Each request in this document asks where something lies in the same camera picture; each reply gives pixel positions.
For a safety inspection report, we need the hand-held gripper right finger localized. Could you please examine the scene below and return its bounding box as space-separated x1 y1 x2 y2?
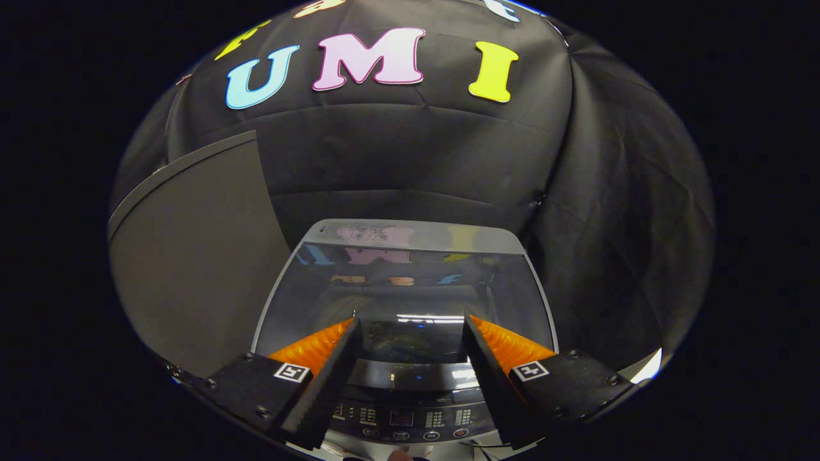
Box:
462 314 636 449

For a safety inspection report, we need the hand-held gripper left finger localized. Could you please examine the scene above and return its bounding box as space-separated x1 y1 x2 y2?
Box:
192 317 364 451

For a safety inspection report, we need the grey washing machine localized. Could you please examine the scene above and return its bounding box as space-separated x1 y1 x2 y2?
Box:
250 219 559 450

